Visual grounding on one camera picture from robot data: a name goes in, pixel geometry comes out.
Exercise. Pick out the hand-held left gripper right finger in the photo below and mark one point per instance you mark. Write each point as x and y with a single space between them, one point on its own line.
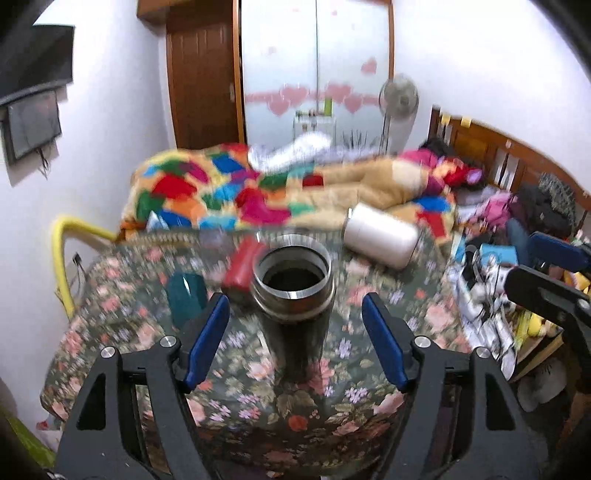
383 344

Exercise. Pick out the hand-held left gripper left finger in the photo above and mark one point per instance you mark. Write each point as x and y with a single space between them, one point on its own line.
207 344

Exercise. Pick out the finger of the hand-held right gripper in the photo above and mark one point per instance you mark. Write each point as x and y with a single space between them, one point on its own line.
545 290
556 253

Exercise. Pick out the dark steel thermos cup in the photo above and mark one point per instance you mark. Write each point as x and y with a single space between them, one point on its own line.
293 295

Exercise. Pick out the teal cup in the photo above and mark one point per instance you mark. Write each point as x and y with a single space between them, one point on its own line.
186 300

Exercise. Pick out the red cup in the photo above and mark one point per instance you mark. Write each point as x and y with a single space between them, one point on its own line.
240 272

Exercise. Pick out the white cup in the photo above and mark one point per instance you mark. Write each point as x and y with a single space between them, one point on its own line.
381 235

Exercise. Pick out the dark bag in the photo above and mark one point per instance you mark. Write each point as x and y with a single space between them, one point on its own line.
545 207

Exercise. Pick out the floral tablecloth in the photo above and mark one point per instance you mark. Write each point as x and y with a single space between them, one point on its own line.
240 410

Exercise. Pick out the pink and red clothes pile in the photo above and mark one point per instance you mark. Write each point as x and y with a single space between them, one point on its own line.
455 173

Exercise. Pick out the wooden headboard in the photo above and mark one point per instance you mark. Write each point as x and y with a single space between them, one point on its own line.
485 143

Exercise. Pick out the colourful patchwork blanket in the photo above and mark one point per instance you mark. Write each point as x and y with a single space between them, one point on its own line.
184 184

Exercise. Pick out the yellow pipe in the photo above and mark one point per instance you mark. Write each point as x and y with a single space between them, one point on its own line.
62 258

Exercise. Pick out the white striped cloth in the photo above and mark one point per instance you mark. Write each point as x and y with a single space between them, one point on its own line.
295 150

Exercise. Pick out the standing fan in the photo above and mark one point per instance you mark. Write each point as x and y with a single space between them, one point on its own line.
398 97

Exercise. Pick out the green bottle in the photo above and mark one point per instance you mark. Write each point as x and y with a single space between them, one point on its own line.
327 107

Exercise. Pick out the brown wooden door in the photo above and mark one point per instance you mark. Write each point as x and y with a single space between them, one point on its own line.
203 83

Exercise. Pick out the frosted glass wardrobe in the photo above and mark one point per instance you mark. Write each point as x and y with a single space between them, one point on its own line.
286 60

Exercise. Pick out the small wall monitor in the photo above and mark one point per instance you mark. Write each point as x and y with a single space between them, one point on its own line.
34 122

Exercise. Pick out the black wall television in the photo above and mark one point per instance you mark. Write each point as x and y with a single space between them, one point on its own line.
32 55

